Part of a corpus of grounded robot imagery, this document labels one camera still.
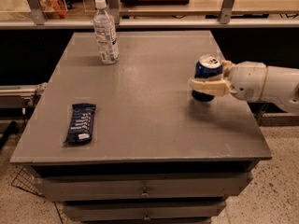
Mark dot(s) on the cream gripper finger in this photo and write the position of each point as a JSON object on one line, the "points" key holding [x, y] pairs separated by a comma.
{"points": [[227, 67], [216, 88]]}

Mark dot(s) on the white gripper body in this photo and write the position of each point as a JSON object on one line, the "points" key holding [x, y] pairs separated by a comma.
{"points": [[248, 80]]}

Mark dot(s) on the blue pepsi can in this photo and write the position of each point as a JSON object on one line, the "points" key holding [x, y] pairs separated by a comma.
{"points": [[207, 66]]}

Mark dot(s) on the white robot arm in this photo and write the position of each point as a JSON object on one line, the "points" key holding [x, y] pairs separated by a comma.
{"points": [[281, 88]]}

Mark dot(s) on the blue rxbar blueberry bar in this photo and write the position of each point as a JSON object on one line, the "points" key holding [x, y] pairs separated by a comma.
{"points": [[80, 129]]}

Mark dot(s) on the upper grey drawer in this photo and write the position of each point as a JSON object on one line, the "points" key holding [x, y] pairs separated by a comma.
{"points": [[125, 187]]}

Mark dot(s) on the grey drawer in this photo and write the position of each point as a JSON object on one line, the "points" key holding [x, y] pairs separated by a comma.
{"points": [[143, 211], [125, 187]]}

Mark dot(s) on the grey drawer cabinet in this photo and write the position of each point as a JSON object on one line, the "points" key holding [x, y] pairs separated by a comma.
{"points": [[146, 121]]}

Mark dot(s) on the clear plastic water bottle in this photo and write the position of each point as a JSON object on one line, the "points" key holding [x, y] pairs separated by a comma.
{"points": [[105, 31]]}

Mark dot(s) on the lower grey drawer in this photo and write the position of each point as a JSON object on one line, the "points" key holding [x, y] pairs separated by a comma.
{"points": [[143, 211]]}

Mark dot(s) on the orange snack bag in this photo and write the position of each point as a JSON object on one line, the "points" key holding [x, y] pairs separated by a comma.
{"points": [[56, 6]]}

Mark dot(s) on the black wire rack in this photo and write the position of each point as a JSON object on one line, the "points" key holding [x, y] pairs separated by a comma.
{"points": [[24, 181]]}

